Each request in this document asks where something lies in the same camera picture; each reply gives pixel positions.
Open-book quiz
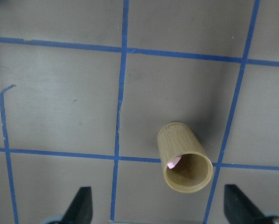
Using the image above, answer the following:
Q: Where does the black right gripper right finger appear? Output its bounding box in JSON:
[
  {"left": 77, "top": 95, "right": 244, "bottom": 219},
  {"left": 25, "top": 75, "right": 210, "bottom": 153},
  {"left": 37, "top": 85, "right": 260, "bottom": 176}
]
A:
[{"left": 223, "top": 184, "right": 265, "bottom": 224}]

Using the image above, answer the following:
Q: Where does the bamboo chopstick holder cup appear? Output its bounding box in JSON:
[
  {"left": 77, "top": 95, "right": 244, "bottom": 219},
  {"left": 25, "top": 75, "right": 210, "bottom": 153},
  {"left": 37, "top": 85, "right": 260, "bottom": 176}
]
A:
[{"left": 157, "top": 122, "right": 214, "bottom": 194}]

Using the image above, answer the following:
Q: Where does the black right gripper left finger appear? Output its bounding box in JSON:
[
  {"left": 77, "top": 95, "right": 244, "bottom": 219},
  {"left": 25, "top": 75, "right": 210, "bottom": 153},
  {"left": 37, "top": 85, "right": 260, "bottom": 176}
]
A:
[{"left": 65, "top": 187, "right": 93, "bottom": 224}]

